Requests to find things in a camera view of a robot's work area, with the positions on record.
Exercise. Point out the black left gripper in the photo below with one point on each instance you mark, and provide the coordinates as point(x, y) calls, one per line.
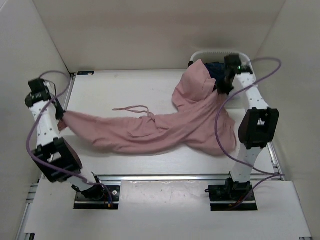
point(59, 114)

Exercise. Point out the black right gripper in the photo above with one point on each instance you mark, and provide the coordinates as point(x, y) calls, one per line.
point(221, 90)

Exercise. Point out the aluminium table frame rail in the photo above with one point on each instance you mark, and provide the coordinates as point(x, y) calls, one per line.
point(162, 196)

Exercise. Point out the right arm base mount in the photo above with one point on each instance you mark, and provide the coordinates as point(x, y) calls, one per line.
point(231, 196)

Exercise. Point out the blue denim jeans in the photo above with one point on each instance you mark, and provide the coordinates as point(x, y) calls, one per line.
point(216, 70)

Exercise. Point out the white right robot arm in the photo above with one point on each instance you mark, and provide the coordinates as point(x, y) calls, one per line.
point(258, 126)

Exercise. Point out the pink drawstring trousers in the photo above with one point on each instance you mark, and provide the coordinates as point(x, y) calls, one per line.
point(200, 122)

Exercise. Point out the white plastic basket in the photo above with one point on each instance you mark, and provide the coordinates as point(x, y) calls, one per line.
point(217, 55)

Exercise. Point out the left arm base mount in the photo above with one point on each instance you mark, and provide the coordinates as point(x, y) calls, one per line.
point(99, 200)

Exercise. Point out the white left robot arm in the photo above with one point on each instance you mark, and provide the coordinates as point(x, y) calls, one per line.
point(53, 155)

